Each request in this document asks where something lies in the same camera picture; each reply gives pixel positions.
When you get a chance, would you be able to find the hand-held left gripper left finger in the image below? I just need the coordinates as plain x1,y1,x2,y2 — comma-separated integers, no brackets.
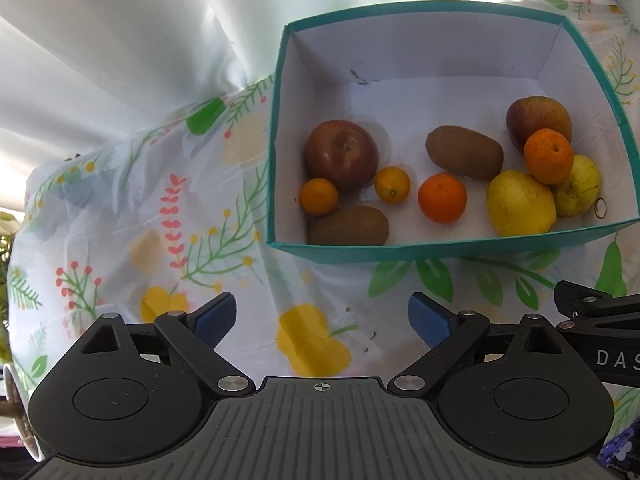
79,291,256,396

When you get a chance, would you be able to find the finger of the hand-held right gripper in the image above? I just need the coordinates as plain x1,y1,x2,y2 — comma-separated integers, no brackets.
553,280,640,331

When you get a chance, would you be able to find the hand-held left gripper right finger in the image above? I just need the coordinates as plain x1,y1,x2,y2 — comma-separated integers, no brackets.
387,291,568,398

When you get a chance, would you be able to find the yellow lemon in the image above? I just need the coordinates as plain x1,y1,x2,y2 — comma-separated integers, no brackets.
550,154,602,218

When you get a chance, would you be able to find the brown kiwi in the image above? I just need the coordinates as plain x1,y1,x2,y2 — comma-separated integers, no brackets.
425,126,505,182
307,204,390,247

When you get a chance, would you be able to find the orange mandarin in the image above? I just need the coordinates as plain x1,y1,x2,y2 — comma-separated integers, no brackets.
418,172,468,224
523,129,574,185

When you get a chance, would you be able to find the yellow pear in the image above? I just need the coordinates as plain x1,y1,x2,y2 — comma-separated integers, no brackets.
486,170,557,237

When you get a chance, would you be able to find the small orange citrus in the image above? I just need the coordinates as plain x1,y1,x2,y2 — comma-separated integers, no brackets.
299,177,340,216
374,166,412,205

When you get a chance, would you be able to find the dark red apple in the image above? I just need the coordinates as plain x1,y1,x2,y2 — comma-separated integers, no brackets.
304,120,380,193

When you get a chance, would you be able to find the light red apple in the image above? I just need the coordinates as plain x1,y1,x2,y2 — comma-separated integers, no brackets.
505,96,573,153

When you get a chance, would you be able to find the teal cardboard box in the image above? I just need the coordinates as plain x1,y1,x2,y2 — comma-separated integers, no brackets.
265,0,640,265

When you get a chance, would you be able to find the purple printed packet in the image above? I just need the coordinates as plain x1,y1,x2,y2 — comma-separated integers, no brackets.
597,420,640,476

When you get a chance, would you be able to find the fruit printed tablecloth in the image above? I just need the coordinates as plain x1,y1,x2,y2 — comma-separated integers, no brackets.
10,0,640,441

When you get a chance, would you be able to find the white curtain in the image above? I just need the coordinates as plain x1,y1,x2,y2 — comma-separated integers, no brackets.
0,0,631,211

